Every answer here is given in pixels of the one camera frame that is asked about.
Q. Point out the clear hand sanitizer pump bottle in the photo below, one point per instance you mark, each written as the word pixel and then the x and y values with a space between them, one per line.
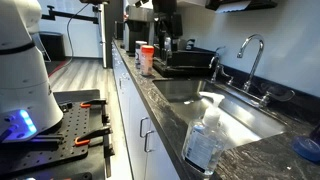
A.
pixel 203 146

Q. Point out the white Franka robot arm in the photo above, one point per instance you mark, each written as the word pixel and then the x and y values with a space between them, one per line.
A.
pixel 23 83

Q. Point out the orange-lid creamer container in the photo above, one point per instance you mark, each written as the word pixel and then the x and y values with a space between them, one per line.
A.
pixel 146 61

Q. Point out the white counter cabinet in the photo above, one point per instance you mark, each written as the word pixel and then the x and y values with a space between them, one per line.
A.
pixel 133 110

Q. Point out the black dish rack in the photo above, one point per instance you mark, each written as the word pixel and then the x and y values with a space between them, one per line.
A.
pixel 190 60

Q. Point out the small chrome faucet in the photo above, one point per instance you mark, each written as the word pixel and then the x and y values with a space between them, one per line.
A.
pixel 215 66

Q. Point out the orange-tipped black clamp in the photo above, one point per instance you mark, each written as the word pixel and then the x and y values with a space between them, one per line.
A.
pixel 91 134
pixel 95 102

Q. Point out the black coffee machine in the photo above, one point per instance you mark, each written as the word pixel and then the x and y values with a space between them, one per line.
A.
pixel 168 23

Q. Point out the steel coffee brewer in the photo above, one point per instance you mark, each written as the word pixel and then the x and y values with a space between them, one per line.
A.
pixel 136 26

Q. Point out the stainless steel sink basin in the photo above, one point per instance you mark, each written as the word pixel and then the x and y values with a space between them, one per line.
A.
pixel 233 123

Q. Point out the tall chrome gooseneck faucet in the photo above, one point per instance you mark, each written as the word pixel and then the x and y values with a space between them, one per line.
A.
pixel 255 63

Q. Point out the black robot cart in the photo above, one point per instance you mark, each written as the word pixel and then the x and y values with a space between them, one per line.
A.
pixel 96 166

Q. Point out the paper towel dispenser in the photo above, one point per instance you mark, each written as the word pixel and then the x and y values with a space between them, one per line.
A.
pixel 233 5

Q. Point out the black bin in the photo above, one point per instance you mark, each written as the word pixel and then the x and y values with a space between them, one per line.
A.
pixel 53 45

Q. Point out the blue round dish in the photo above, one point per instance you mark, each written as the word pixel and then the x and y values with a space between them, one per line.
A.
pixel 306 148

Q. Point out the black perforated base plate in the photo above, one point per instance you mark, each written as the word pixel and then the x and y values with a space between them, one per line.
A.
pixel 73 133

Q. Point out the black stereo camera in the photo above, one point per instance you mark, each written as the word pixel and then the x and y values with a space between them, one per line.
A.
pixel 95 1

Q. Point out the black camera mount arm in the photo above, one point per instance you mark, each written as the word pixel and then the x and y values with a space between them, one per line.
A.
pixel 66 15

